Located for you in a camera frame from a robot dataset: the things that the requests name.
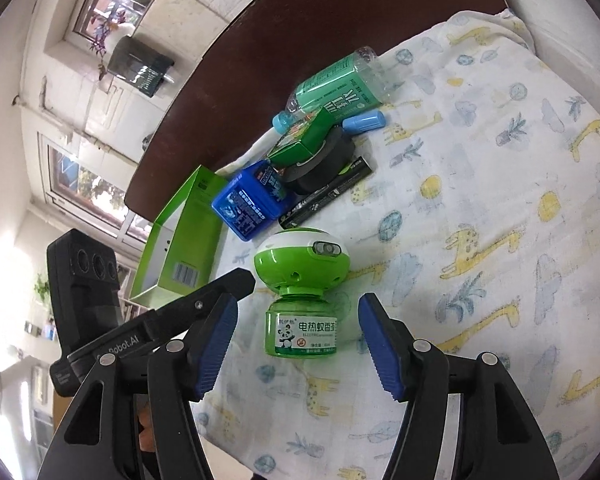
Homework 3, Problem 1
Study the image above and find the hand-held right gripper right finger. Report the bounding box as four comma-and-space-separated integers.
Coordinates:
357, 292, 561, 480

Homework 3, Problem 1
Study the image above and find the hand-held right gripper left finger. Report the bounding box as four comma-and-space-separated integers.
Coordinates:
37, 292, 239, 480

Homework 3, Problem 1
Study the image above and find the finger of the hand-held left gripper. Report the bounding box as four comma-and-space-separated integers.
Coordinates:
152, 268, 256, 346

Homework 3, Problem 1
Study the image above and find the green cardboard box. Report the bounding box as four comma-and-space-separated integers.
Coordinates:
128, 165, 225, 311

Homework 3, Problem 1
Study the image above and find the green mosquito repellent vaporizer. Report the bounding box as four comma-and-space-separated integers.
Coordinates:
253, 228, 352, 359

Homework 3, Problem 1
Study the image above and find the blue printed box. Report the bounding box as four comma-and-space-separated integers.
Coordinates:
211, 162, 287, 242

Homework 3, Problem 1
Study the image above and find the black tape roll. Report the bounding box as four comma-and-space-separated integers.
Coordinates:
283, 126, 355, 196

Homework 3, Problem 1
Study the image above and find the small green printed box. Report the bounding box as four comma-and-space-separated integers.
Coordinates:
266, 107, 342, 171

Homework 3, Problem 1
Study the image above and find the green label plastic bottle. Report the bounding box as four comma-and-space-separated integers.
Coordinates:
272, 46, 389, 134

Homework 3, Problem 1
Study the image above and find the small green potted plant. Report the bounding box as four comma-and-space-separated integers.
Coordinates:
33, 274, 52, 307

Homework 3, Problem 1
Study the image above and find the glass door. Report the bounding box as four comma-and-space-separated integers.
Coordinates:
36, 132, 152, 242

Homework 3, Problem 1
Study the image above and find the black flat package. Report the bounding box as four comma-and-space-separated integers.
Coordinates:
279, 156, 374, 229

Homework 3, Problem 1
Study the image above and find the blue capped tube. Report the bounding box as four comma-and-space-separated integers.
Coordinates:
342, 111, 387, 134

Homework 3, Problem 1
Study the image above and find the purple hanging plant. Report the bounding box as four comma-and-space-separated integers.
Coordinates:
87, 7, 131, 82

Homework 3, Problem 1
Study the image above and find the stained white wall panel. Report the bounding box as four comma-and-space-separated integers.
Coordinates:
130, 0, 232, 61

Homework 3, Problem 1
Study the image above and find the window with white frame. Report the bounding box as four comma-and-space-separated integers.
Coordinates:
62, 0, 162, 53

